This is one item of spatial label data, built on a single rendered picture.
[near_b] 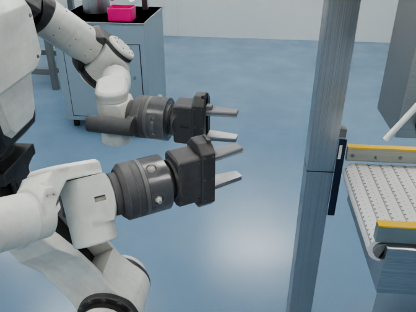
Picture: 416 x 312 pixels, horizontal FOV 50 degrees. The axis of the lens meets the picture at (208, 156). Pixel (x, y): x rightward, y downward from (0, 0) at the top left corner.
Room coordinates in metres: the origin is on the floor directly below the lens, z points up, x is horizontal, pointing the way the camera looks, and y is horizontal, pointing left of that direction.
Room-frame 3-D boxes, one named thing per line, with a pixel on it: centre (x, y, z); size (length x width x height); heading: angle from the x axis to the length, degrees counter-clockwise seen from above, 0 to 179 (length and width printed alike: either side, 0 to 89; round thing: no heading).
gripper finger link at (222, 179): (0.64, -0.03, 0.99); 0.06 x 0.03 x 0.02; 117
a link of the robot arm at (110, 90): (0.89, 0.20, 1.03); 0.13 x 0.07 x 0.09; 9
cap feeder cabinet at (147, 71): (3.17, 0.68, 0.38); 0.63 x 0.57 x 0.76; 83
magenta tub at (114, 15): (2.96, 0.56, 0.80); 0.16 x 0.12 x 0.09; 83
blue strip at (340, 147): (0.85, -0.29, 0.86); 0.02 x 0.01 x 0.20; 85
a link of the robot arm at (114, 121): (0.84, 0.18, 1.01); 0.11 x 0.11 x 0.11; 77
